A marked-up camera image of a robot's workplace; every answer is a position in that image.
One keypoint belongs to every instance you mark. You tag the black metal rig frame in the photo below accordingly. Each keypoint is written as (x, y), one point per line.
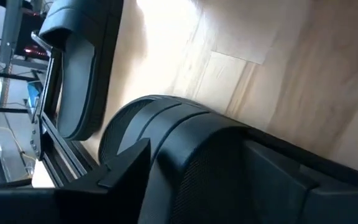
(47, 99)

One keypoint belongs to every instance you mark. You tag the grey metal post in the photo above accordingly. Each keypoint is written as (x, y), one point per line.
(11, 31)

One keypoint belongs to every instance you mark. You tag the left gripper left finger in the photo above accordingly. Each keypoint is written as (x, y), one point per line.
(73, 202)

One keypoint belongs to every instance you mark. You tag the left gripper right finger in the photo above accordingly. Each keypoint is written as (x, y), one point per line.
(291, 202)

